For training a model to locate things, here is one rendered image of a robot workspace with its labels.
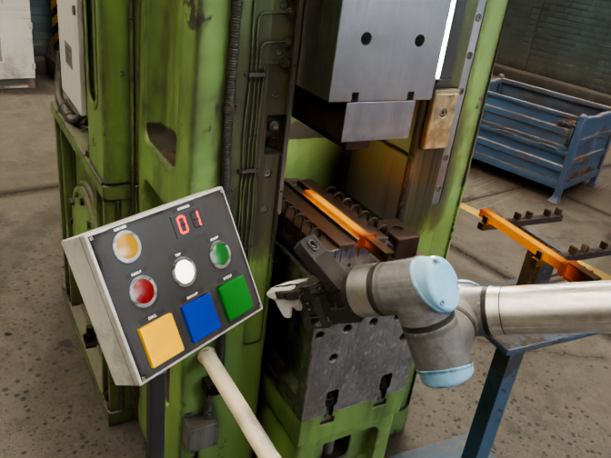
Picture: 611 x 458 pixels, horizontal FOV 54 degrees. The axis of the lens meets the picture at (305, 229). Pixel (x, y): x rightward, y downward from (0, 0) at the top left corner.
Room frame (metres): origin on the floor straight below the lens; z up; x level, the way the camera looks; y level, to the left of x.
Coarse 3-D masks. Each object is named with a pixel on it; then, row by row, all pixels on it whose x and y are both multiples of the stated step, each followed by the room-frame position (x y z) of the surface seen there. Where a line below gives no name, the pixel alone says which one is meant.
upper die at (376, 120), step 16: (304, 96) 1.51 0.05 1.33; (304, 112) 1.50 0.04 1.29; (320, 112) 1.44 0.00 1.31; (336, 112) 1.38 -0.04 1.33; (352, 112) 1.36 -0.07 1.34; (368, 112) 1.38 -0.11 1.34; (384, 112) 1.41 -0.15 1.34; (400, 112) 1.43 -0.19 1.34; (320, 128) 1.43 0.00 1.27; (336, 128) 1.37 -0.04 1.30; (352, 128) 1.36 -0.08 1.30; (368, 128) 1.39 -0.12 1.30; (384, 128) 1.41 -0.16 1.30; (400, 128) 1.44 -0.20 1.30
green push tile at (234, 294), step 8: (232, 280) 1.05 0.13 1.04; (240, 280) 1.07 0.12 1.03; (216, 288) 1.02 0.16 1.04; (224, 288) 1.03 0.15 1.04; (232, 288) 1.04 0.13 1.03; (240, 288) 1.06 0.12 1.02; (224, 296) 1.02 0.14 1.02; (232, 296) 1.03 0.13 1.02; (240, 296) 1.05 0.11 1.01; (248, 296) 1.06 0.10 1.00; (224, 304) 1.01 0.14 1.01; (232, 304) 1.02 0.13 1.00; (240, 304) 1.04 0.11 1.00; (248, 304) 1.05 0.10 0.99; (232, 312) 1.01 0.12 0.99; (240, 312) 1.03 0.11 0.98
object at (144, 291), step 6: (138, 282) 0.90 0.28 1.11; (144, 282) 0.91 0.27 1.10; (150, 282) 0.92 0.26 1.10; (138, 288) 0.89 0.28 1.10; (144, 288) 0.90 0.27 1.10; (150, 288) 0.91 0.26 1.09; (138, 294) 0.89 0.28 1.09; (144, 294) 0.90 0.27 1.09; (150, 294) 0.90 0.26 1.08; (138, 300) 0.88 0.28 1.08; (144, 300) 0.89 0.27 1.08; (150, 300) 0.90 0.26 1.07
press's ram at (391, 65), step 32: (320, 0) 1.39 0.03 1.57; (352, 0) 1.33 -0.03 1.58; (384, 0) 1.38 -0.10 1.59; (416, 0) 1.43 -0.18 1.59; (448, 0) 1.48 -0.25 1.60; (320, 32) 1.38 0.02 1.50; (352, 32) 1.34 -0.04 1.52; (384, 32) 1.39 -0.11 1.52; (416, 32) 1.44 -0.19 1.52; (320, 64) 1.37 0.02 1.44; (352, 64) 1.35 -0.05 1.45; (384, 64) 1.39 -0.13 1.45; (416, 64) 1.45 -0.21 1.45; (320, 96) 1.35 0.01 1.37; (352, 96) 1.38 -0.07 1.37; (384, 96) 1.40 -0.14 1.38; (416, 96) 1.46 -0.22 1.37
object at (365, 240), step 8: (304, 192) 1.66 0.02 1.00; (312, 192) 1.66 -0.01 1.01; (320, 200) 1.61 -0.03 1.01; (328, 208) 1.56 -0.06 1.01; (336, 208) 1.56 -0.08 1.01; (336, 216) 1.51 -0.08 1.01; (344, 216) 1.51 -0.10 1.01; (344, 224) 1.48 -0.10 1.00; (352, 224) 1.47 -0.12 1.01; (352, 232) 1.44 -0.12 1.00; (360, 232) 1.43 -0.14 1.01; (360, 240) 1.40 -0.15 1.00; (368, 240) 1.38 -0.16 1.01; (376, 240) 1.39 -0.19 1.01; (368, 248) 1.38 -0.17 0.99; (376, 248) 1.35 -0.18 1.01; (384, 248) 1.35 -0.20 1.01; (376, 256) 1.35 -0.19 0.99; (384, 256) 1.34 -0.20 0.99
